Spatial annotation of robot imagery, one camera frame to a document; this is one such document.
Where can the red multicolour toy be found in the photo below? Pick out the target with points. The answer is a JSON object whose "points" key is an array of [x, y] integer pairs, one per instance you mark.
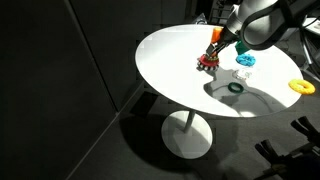
{"points": [[207, 61]]}

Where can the white table pedestal base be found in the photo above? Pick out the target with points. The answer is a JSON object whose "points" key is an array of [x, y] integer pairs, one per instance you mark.
{"points": [[186, 140]]}

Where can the white metal frame legs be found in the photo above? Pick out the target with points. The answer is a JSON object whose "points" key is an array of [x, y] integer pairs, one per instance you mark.
{"points": [[313, 71]]}

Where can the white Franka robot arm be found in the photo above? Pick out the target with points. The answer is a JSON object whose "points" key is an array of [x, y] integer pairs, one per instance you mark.
{"points": [[263, 23]]}

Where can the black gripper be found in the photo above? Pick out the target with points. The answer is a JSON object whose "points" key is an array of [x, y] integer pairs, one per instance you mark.
{"points": [[228, 37]]}

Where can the orange plastic block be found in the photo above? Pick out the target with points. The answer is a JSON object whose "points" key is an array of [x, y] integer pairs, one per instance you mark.
{"points": [[216, 34]]}

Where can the teal plastic block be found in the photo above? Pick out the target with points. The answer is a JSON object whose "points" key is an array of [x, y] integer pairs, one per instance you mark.
{"points": [[241, 48]]}

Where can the grey triangular object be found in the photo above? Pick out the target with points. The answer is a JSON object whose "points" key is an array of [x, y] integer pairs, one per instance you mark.
{"points": [[201, 19]]}

